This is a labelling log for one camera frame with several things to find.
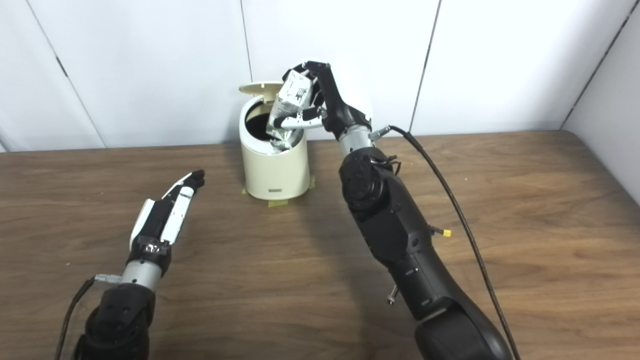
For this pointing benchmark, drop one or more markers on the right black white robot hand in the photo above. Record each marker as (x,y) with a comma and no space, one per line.
(345,110)

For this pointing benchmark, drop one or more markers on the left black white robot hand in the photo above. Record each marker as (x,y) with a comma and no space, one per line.
(160,220)

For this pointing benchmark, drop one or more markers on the white green milk carton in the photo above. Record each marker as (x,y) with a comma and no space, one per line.
(295,95)

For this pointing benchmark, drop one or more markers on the cream round bin lid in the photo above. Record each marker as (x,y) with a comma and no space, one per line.
(255,88)

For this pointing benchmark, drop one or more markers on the cream-colored round bin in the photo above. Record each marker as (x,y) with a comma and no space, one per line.
(275,172)

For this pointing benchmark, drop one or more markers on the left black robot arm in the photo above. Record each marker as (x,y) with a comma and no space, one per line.
(120,320)

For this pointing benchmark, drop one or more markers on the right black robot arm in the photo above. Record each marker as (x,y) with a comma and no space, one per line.
(390,220)

